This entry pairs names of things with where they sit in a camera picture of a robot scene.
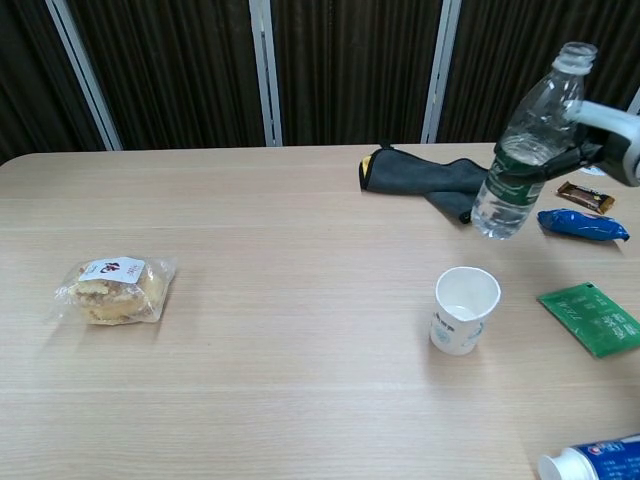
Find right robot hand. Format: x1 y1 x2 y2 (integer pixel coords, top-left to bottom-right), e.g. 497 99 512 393
542 99 640 189

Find transparent plastic water bottle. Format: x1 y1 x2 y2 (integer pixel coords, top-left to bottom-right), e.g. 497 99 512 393
470 42 599 240

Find small white paper cup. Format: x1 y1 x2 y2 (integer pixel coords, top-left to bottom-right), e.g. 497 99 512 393
429 266 502 356

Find brown snack bar wrapper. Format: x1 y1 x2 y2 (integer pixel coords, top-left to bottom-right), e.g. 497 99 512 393
556 180 617 215

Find blue snack packet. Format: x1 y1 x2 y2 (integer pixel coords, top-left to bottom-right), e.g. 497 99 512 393
537 208 630 245

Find dark screen panel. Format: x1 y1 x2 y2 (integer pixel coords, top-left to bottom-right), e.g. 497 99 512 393
438 0 640 145
0 0 107 165
69 0 265 150
272 0 444 147

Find green tea sachet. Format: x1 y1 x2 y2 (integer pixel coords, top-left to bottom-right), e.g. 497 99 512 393
537 282 640 359

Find gray cloth with yellow edge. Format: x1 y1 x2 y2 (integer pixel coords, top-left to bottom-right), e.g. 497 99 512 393
358 142 494 225

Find blue white toothpaste tube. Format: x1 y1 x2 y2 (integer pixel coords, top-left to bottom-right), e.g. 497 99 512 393
537 433 640 480

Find pastry in clear bag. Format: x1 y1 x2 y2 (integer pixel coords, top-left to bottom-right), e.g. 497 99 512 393
47 255 179 326

